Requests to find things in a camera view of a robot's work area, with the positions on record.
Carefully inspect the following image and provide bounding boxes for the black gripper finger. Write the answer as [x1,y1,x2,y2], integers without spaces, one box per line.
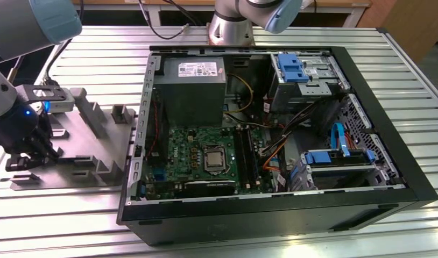
[4,151,49,173]
[34,126,61,166]

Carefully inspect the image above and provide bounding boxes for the black RAM slot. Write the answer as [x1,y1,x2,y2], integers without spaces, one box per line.
[235,126,251,189]

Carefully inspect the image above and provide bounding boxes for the grey parts rack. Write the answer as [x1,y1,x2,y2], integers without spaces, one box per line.
[9,87,138,191]

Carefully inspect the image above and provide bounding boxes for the green motherboard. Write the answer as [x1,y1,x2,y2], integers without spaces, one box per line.
[141,125,277,201]

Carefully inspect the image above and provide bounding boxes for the grey power supply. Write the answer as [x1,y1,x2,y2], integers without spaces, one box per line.
[153,55,229,127]

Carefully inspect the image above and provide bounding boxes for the CPU socket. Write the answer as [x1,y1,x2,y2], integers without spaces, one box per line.
[203,145,229,174]

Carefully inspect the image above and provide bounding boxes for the black graphics card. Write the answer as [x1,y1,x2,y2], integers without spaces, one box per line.
[142,180,237,201]

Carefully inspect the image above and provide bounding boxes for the black PC case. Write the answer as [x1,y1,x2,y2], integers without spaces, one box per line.
[116,45,438,247]

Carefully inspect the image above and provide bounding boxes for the hard disk in blue carrier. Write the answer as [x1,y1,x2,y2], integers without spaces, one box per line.
[300,149,377,166]

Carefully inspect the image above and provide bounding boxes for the metal drive cage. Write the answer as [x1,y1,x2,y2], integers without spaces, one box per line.
[268,52,351,112]

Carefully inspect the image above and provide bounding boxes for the metal disk bay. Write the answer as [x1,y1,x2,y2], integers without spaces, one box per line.
[289,149,402,192]

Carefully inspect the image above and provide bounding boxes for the wooden desk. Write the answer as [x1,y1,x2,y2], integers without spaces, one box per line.
[70,0,369,27]

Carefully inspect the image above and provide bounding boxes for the wooden cabinet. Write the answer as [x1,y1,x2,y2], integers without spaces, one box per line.
[357,0,438,65]

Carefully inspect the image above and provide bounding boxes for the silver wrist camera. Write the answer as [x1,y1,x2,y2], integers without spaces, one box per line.
[30,84,77,114]

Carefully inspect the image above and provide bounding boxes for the black camera cable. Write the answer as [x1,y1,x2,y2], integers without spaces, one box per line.
[42,0,85,87]

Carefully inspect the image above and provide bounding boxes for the red wire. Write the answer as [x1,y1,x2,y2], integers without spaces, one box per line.
[146,103,161,159]

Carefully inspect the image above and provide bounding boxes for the black cable with plug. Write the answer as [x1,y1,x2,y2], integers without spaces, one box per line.
[137,0,192,40]

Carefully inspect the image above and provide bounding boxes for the yellow wire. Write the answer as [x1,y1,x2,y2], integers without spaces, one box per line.
[225,74,255,113]

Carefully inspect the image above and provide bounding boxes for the orange wire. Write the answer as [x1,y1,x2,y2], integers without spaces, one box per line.
[261,146,288,171]

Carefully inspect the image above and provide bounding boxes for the black wire bundle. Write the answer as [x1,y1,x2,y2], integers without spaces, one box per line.
[260,95,348,158]

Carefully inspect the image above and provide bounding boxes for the blue drive bracket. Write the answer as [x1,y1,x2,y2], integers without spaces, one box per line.
[277,53,311,84]

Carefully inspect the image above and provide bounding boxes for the blue flat data wire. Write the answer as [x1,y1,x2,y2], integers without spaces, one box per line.
[329,122,351,158]

